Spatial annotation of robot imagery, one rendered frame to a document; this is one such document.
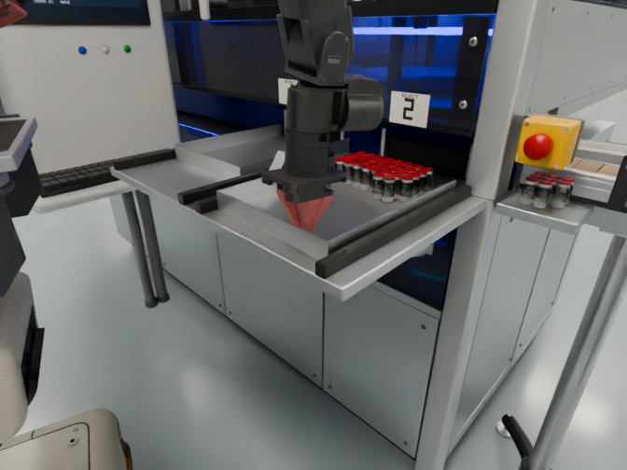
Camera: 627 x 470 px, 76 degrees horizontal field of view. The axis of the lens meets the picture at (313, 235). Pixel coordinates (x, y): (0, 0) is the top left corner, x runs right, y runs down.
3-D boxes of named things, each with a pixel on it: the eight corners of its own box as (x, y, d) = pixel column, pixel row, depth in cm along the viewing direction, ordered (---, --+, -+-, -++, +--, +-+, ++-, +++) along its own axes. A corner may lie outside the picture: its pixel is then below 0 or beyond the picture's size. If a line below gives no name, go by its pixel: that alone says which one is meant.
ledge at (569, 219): (522, 193, 82) (524, 184, 81) (595, 210, 74) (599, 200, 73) (494, 213, 73) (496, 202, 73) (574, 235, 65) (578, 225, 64)
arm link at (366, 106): (286, 21, 48) (326, 30, 42) (361, 31, 54) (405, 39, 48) (277, 121, 54) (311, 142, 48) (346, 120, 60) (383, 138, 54)
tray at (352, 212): (346, 167, 91) (347, 152, 90) (452, 198, 75) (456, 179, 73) (217, 209, 70) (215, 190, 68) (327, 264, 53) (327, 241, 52)
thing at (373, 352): (253, 201, 305) (244, 77, 265) (548, 326, 176) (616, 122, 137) (120, 247, 241) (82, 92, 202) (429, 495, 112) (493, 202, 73)
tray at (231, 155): (281, 135, 119) (281, 123, 118) (349, 151, 103) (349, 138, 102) (175, 158, 98) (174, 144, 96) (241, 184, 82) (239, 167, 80)
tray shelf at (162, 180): (271, 139, 123) (271, 132, 123) (500, 198, 80) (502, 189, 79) (110, 174, 93) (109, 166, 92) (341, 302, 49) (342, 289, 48)
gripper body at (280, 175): (347, 186, 56) (353, 131, 53) (293, 199, 49) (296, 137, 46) (313, 174, 60) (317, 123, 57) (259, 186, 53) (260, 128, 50)
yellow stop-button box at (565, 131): (528, 154, 72) (538, 113, 69) (573, 162, 68) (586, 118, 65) (512, 162, 67) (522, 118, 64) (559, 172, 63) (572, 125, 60)
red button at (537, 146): (526, 154, 66) (533, 129, 65) (553, 158, 64) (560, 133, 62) (518, 158, 64) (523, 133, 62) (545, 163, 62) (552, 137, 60)
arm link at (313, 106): (279, 77, 50) (303, 81, 45) (326, 79, 53) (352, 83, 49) (277, 134, 52) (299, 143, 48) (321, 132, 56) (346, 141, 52)
